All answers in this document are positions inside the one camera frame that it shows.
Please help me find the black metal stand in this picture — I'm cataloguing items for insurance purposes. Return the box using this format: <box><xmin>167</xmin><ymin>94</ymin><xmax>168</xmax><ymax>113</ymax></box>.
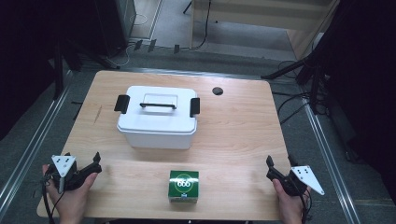
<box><xmin>261</xmin><ymin>55</ymin><xmax>332</xmax><ymax>116</ymax></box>

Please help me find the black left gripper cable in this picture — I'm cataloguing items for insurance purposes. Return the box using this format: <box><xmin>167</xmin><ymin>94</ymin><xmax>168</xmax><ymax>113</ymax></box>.
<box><xmin>40</xmin><ymin>175</ymin><xmax>64</xmax><ymax>224</ymax></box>

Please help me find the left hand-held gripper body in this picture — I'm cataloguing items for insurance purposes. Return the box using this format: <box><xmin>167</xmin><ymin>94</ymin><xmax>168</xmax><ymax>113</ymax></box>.
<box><xmin>49</xmin><ymin>154</ymin><xmax>94</xmax><ymax>193</ymax></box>

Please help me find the person's right hand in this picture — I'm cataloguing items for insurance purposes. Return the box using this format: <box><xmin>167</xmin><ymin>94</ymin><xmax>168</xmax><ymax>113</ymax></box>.
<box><xmin>272</xmin><ymin>179</ymin><xmax>312</xmax><ymax>224</ymax></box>

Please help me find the bundle of black floor cables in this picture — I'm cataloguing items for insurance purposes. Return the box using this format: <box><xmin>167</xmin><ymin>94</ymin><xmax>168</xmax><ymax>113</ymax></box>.
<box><xmin>276</xmin><ymin>60</ymin><xmax>329</xmax><ymax>126</ymax></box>

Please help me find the dark curtain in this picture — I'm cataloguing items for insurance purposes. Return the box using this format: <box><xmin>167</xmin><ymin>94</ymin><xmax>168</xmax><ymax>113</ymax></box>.
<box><xmin>0</xmin><ymin>0</ymin><xmax>104</xmax><ymax>142</ymax></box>
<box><xmin>323</xmin><ymin>0</ymin><xmax>396</xmax><ymax>204</ymax></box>

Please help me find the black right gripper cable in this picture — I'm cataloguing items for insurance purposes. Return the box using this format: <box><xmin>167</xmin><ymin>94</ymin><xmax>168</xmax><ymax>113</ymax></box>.
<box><xmin>299</xmin><ymin>186</ymin><xmax>313</xmax><ymax>224</ymax></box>

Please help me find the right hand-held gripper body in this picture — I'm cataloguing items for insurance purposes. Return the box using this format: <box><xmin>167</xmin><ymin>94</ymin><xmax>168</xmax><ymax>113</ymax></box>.
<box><xmin>279</xmin><ymin>165</ymin><xmax>325</xmax><ymax>197</ymax></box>

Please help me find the long black floor cable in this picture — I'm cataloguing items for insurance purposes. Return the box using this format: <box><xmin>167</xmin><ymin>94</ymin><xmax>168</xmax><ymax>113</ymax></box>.
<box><xmin>181</xmin><ymin>0</ymin><xmax>213</xmax><ymax>51</ymax></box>

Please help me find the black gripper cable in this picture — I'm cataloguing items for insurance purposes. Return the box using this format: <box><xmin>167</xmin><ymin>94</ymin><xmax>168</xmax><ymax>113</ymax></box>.
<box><xmin>40</xmin><ymin>175</ymin><xmax>64</xmax><ymax>224</ymax></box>
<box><xmin>299</xmin><ymin>186</ymin><xmax>313</xmax><ymax>224</ymax></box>

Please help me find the green printed carton box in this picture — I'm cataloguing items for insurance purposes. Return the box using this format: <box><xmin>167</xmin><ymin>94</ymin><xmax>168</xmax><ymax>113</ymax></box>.
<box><xmin>168</xmin><ymin>170</ymin><xmax>200</xmax><ymax>204</ymax></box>

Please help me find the person's left hand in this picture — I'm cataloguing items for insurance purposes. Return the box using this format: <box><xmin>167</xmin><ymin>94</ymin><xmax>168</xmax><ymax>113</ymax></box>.
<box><xmin>41</xmin><ymin>164</ymin><xmax>99</xmax><ymax>224</ymax></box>

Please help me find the light wooden furniture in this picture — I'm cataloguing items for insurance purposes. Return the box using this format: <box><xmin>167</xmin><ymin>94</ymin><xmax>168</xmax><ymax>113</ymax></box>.
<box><xmin>190</xmin><ymin>0</ymin><xmax>341</xmax><ymax>61</ymax></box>

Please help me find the metal floor rail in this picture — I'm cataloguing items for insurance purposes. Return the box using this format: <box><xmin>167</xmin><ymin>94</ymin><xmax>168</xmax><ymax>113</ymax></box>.
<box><xmin>302</xmin><ymin>98</ymin><xmax>362</xmax><ymax>224</ymax></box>
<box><xmin>0</xmin><ymin>83</ymin><xmax>73</xmax><ymax>213</ymax></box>

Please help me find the white floor cable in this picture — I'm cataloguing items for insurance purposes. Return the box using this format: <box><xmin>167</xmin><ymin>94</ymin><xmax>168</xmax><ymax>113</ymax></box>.
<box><xmin>105</xmin><ymin>42</ymin><xmax>135</xmax><ymax>68</ymax></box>

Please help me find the dark cabinet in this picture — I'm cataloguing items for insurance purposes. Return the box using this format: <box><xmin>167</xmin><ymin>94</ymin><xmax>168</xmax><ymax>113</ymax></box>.
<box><xmin>92</xmin><ymin>0</ymin><xmax>138</xmax><ymax>58</ymax></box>

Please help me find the white box lid black handle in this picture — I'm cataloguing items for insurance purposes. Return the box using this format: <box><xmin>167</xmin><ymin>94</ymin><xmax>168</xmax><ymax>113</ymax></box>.
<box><xmin>113</xmin><ymin>85</ymin><xmax>201</xmax><ymax>135</ymax></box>

